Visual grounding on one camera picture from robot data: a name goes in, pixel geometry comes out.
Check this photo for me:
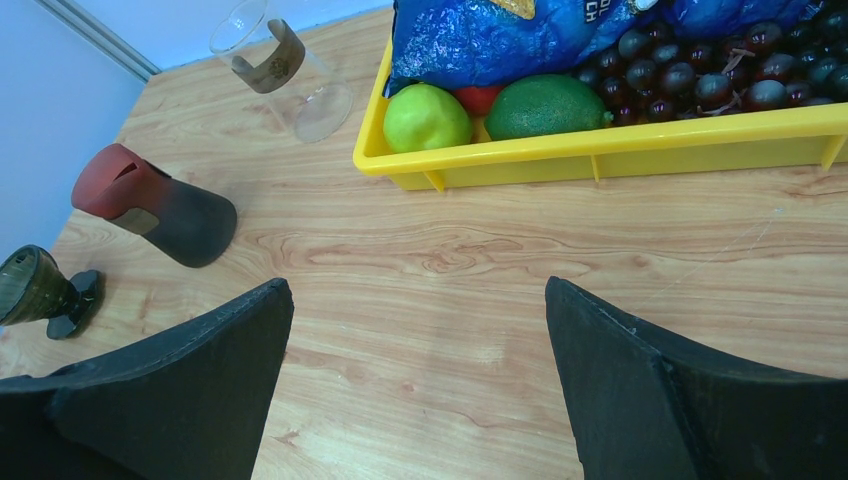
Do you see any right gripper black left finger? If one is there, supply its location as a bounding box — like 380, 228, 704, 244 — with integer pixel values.
1, 278, 294, 479

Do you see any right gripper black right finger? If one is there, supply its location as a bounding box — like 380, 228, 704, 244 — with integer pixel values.
545, 277, 847, 479

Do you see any red-black coffee carafe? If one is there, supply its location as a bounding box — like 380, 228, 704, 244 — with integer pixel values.
71, 143, 238, 268

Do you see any yellow plastic bin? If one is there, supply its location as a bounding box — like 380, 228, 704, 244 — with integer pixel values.
353, 47, 847, 191

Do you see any dark green lime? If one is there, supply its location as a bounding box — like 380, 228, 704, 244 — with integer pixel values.
483, 74, 613, 141

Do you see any clear glass with brown sleeve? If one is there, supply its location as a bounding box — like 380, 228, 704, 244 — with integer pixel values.
208, 1, 353, 143

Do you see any dark purple grape bunch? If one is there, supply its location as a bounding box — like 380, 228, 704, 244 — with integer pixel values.
570, 1, 847, 126

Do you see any red fruit in bin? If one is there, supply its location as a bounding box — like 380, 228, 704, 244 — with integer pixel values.
452, 86, 504, 117

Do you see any yellow-green lime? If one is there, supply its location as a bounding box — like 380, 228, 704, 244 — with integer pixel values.
382, 83, 473, 153

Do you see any blue chips bag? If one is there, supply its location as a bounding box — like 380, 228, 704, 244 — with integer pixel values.
383, 0, 820, 97

